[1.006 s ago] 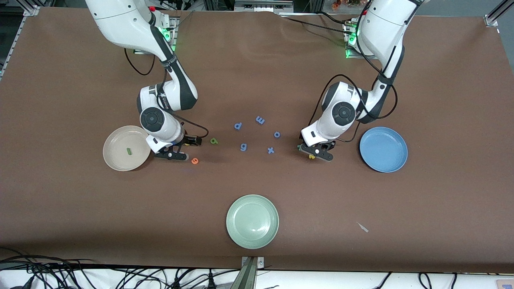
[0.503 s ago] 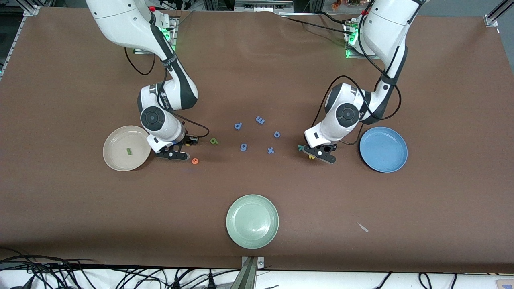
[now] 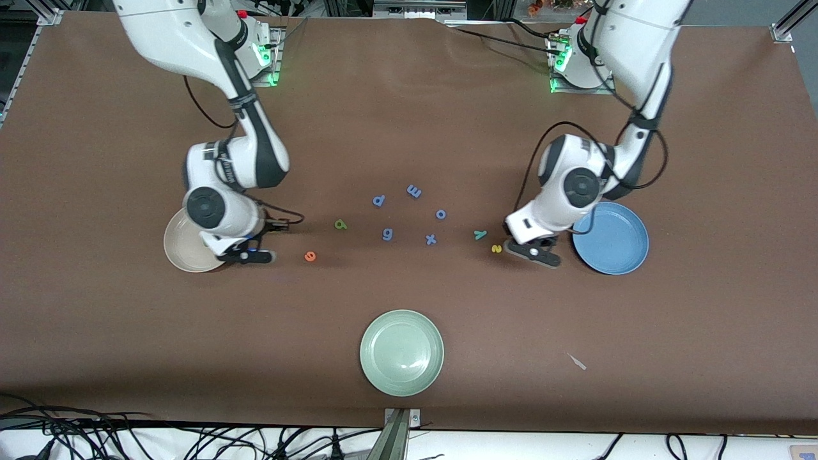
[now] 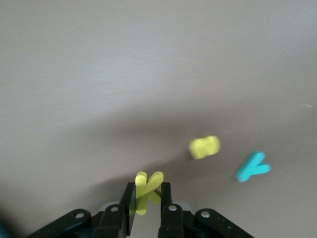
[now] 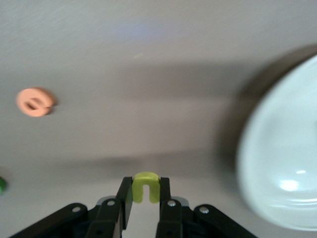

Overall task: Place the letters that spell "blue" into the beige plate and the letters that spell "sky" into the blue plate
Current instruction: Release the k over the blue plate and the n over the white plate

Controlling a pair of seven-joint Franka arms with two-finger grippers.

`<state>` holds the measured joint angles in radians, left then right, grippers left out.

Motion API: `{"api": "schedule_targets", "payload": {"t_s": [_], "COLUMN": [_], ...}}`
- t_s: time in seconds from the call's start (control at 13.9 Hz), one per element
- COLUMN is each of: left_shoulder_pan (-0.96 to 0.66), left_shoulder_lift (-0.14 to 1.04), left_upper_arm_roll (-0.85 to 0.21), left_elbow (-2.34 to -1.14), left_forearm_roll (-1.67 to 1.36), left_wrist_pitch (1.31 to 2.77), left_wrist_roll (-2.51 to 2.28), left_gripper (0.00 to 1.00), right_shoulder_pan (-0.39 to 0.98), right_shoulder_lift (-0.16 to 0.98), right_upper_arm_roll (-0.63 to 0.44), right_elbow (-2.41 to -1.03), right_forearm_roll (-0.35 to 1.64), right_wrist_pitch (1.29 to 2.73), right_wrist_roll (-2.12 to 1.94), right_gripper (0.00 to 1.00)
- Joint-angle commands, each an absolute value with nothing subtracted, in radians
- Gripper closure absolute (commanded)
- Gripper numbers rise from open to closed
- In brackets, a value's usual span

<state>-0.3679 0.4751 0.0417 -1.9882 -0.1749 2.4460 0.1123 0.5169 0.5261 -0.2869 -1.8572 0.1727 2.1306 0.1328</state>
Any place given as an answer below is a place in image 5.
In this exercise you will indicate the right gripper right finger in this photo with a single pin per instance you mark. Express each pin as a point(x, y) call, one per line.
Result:
point(171, 218)

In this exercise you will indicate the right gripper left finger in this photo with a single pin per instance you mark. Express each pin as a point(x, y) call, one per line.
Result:
point(106, 218)

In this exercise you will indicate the yellow foam letter n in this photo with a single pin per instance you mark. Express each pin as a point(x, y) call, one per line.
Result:
point(146, 177)

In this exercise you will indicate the green foam letter a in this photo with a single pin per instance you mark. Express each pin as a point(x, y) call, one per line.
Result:
point(2, 186)

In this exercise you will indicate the orange foam letter e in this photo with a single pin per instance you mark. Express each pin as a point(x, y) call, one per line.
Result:
point(24, 95)

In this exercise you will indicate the beige brown plate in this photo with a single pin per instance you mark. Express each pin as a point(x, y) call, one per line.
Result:
point(284, 148)

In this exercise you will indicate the brown table cover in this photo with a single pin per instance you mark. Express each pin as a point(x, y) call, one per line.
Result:
point(148, 74)

